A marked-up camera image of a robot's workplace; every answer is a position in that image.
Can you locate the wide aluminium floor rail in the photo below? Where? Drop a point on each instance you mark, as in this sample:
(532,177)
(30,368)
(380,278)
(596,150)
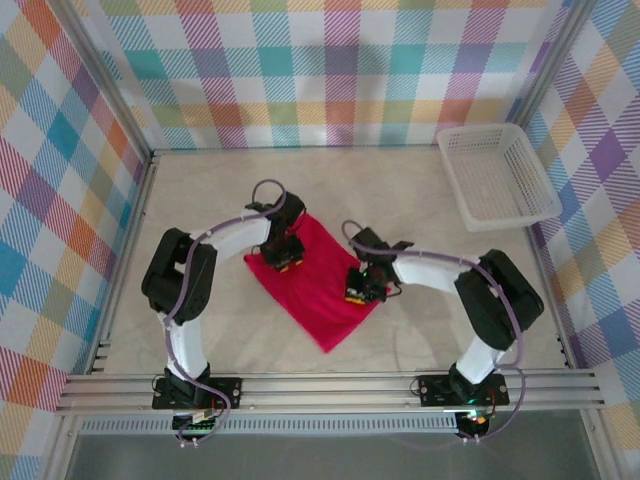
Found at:
(550,295)
(125,225)

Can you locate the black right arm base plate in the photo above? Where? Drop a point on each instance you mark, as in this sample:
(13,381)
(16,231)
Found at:
(435,390)

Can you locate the white plastic basket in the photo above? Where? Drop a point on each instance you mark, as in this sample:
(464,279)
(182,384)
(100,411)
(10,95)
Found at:
(500,175)

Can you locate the aluminium frame post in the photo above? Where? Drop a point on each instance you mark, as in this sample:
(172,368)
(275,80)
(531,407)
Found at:
(550,60)
(100,75)
(60,450)
(600,450)

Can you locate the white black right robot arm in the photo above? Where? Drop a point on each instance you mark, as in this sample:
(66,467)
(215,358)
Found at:
(425,275)

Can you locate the long aluminium mounting rail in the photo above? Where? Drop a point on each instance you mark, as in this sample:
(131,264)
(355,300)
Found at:
(325,395)

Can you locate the pink t-shirt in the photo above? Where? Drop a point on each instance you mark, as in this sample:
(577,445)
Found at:
(320,300)

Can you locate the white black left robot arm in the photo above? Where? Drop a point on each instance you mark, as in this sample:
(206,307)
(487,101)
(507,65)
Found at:
(240,240)

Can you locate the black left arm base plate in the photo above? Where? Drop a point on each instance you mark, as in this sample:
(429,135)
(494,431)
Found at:
(225,392)

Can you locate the thin aluminium floor rail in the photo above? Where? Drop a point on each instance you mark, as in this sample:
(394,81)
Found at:
(225,148)

